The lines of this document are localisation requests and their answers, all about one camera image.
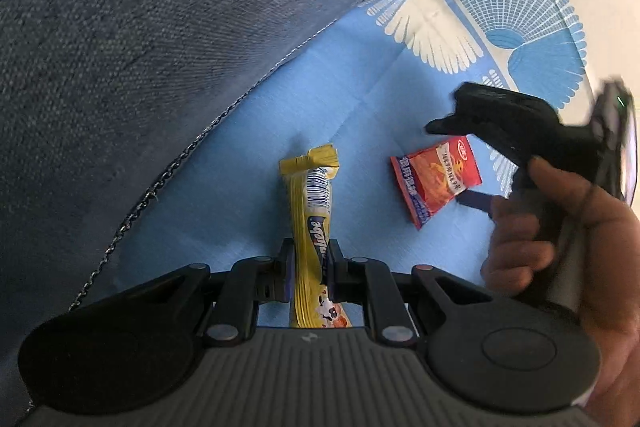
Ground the red peanut snack packet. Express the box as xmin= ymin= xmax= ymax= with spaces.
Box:
xmin=390 ymin=136 xmax=482 ymax=230

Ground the yellow chocolate bar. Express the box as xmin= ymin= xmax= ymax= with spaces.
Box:
xmin=279 ymin=144 xmax=352 ymax=329

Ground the right hand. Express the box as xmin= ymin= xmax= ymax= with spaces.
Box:
xmin=482 ymin=157 xmax=639 ymax=426

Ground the blue fan-patterned cloth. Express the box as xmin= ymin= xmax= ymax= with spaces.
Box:
xmin=107 ymin=0 xmax=639 ymax=291

